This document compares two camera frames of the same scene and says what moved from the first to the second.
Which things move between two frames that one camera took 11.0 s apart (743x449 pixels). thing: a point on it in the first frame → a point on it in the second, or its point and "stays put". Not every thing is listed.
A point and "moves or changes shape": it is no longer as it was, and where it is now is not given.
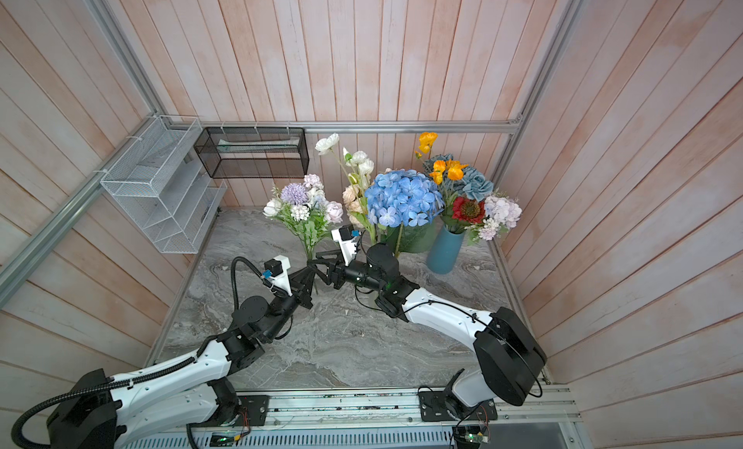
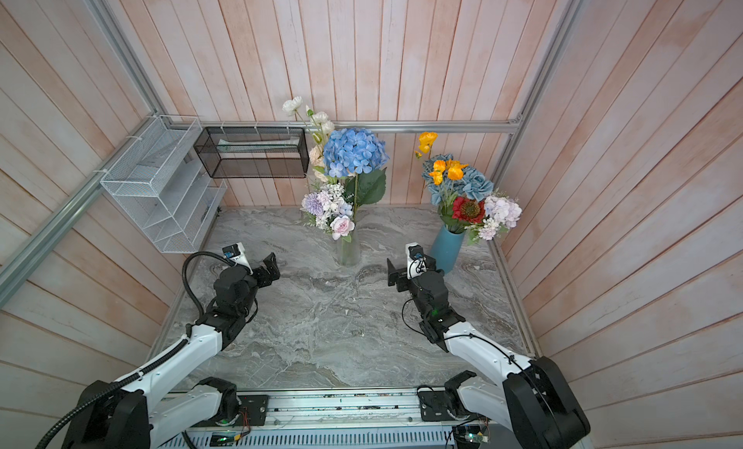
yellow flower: x=454 y=168 stays put
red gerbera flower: x=464 y=209 stays put
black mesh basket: x=253 y=152 stays put
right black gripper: x=339 y=273 → x=401 y=274
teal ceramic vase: x=445 y=251 stays put
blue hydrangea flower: x=402 y=196 → x=358 y=155
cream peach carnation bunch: x=352 y=204 → x=316 y=160
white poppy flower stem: x=357 y=169 → x=317 y=123
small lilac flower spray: x=306 y=208 moves or changes shape
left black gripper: x=299 y=288 → x=272 y=267
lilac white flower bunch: x=499 y=212 stays put
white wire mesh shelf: x=159 y=186 stays put
